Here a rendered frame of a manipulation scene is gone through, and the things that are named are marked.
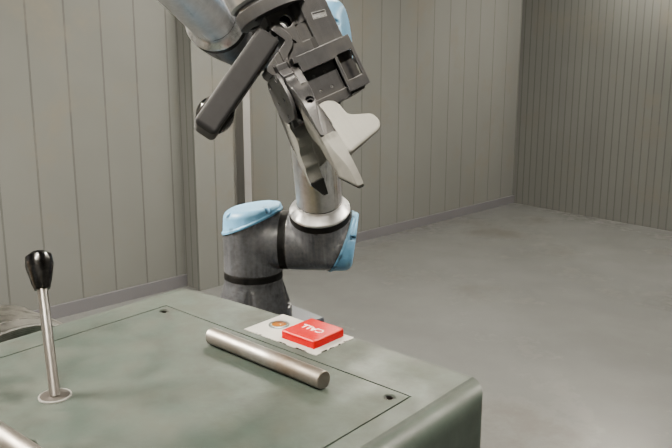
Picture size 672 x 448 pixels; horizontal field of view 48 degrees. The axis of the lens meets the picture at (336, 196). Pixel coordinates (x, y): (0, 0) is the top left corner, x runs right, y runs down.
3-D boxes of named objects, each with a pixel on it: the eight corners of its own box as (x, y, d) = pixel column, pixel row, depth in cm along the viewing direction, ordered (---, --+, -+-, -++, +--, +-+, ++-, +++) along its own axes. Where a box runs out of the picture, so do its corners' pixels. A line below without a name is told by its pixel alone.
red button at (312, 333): (344, 341, 102) (344, 327, 101) (314, 355, 97) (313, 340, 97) (311, 330, 105) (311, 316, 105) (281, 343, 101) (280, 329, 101)
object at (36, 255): (64, 289, 89) (61, 250, 88) (38, 296, 87) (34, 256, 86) (46, 282, 92) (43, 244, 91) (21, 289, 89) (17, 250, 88)
